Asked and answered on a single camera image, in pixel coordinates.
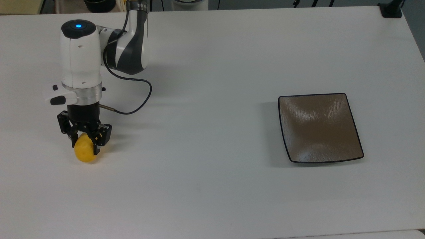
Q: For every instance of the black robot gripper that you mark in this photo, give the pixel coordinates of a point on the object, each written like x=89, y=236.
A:
x=83, y=114

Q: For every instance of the yellow potato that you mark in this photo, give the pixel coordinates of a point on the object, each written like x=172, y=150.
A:
x=84, y=152

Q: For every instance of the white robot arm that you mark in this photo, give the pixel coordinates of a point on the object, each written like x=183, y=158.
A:
x=81, y=59

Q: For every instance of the square brown ceramic plate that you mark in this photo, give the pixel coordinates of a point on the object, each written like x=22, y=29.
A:
x=320, y=128

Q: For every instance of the black round container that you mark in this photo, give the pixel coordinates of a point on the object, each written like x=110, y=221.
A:
x=99, y=5

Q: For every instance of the beige board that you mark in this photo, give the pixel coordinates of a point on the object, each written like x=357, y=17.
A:
x=20, y=6

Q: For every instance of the black stand legs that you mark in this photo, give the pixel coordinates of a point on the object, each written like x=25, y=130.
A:
x=313, y=2

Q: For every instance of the black table clamp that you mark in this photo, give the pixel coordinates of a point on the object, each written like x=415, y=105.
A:
x=391, y=10

